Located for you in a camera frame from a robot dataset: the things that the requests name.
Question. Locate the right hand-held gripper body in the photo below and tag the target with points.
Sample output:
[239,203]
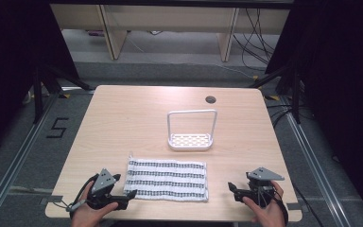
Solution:
[258,189]

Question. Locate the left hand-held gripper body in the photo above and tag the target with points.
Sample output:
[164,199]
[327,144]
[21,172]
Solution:
[102,183]

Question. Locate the white striped towel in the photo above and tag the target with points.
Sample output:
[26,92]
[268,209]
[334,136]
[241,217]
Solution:
[167,178]

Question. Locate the person's right hand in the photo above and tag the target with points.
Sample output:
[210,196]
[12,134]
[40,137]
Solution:
[269,216]

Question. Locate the person's left hand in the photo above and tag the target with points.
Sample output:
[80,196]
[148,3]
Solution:
[86,216]

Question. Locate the yellow black floor tape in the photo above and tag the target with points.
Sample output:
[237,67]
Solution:
[272,97]
[64,95]

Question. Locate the black metal stand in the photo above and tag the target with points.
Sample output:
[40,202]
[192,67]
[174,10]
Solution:
[295,94]
[38,94]

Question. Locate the black curtain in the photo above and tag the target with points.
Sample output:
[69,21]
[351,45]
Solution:
[343,78]
[9,63]

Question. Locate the beige wooden desk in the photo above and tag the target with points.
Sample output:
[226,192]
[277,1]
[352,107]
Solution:
[170,17]

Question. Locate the aluminium floor rail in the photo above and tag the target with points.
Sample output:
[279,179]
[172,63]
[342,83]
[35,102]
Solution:
[15,164]
[315,170]

